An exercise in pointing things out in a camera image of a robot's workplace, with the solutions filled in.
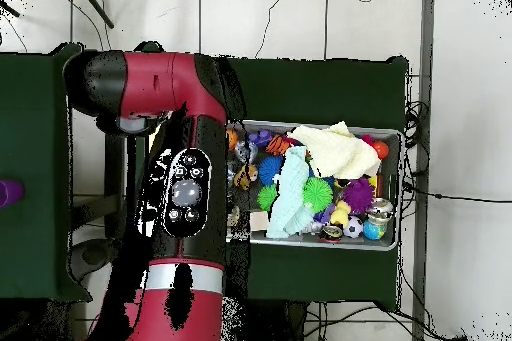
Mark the light blue waffle cloth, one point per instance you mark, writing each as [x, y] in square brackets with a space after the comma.
[290, 193]

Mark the cream waffle cloth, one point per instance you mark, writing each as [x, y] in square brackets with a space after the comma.
[336, 153]

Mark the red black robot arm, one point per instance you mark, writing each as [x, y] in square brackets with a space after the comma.
[160, 81]

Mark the metal mesh bin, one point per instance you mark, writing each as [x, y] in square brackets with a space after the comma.
[394, 237]

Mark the blue spiky ball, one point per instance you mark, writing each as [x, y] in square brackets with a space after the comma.
[270, 169]

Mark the orange striped tiger plush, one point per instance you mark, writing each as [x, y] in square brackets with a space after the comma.
[276, 145]

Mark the green spiky ball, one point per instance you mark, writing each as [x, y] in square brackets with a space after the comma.
[318, 194]

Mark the yellow duck toy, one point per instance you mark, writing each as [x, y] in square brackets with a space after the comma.
[340, 214]

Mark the dark green tablecloth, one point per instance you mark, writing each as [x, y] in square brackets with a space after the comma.
[32, 157]
[320, 89]

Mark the purple spiky ball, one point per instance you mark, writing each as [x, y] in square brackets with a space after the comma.
[358, 196]

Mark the black white soccer ball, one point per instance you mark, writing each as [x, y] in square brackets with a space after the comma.
[353, 227]

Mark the orange red smooth ball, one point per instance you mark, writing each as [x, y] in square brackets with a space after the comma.
[380, 149]

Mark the blue globe ball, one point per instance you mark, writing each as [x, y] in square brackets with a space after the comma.
[372, 230]

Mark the black stand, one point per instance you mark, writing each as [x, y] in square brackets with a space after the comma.
[114, 181]

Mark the black tripod leg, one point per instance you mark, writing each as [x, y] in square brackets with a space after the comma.
[96, 7]

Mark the purple cylinder object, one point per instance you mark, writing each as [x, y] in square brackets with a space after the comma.
[10, 192]

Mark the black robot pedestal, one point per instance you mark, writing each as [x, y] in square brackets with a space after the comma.
[280, 325]

